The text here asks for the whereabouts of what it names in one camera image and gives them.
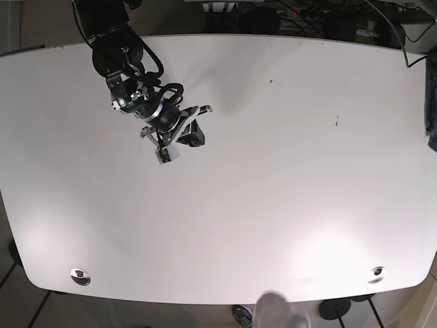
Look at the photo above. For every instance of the dark blue T-shirt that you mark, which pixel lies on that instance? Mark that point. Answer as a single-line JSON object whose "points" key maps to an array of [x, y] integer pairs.
{"points": [[430, 102]]}

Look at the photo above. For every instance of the blue shoe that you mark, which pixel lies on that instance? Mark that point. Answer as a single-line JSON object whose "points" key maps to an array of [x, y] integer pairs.
{"points": [[242, 315]]}

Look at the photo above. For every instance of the silver table grommet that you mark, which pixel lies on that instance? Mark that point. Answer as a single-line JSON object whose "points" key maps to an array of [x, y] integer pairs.
{"points": [[376, 275], [80, 277]]}

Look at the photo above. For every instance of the left silver table grommet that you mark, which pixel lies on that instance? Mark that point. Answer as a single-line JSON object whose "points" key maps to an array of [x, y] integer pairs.
{"points": [[80, 277]]}

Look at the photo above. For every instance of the person's grey trouser leg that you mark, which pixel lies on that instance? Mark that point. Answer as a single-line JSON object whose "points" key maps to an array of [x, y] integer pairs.
{"points": [[273, 311]]}

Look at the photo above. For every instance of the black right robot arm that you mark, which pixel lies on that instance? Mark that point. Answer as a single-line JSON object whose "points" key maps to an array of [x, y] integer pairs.
{"points": [[132, 72]]}

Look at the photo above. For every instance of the black round stand base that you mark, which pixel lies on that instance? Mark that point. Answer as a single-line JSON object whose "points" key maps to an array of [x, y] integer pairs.
{"points": [[334, 309]]}

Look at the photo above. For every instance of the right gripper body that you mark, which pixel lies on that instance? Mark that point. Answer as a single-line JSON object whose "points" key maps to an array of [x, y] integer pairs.
{"points": [[142, 96]]}

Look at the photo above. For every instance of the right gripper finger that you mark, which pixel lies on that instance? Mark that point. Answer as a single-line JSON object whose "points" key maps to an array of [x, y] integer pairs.
{"points": [[167, 154], [192, 135]]}

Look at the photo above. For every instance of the right silver table grommet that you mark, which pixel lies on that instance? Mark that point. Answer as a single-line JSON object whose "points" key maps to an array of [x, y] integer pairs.
{"points": [[376, 275]]}

